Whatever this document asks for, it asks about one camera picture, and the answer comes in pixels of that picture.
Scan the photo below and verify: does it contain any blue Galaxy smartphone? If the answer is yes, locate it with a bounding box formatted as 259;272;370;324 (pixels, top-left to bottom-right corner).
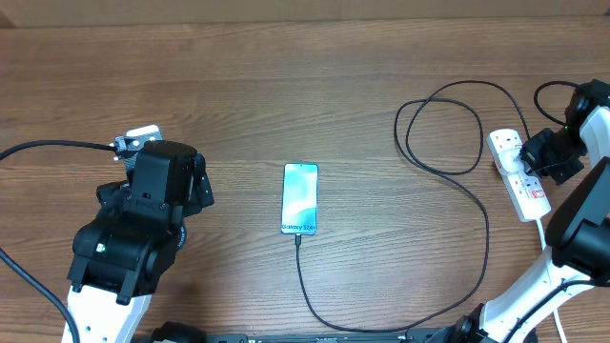
280;163;318;235

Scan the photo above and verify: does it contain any white power strip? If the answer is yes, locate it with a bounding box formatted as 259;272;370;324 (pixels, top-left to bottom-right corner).
486;129;551;222

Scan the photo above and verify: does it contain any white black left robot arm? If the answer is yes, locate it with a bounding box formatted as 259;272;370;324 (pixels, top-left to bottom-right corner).
1;140;214;342

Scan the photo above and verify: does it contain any white charger adapter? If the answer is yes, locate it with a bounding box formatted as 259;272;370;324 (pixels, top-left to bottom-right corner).
496;147;526;175

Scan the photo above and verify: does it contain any black USB charging cable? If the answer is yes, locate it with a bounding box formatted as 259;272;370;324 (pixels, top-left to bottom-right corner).
294;79;533;333

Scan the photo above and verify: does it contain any white power strip cord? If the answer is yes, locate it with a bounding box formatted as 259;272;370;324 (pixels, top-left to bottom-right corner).
536;218;568;343

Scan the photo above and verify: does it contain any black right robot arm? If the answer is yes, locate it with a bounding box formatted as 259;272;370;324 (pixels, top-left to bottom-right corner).
429;80;609;342

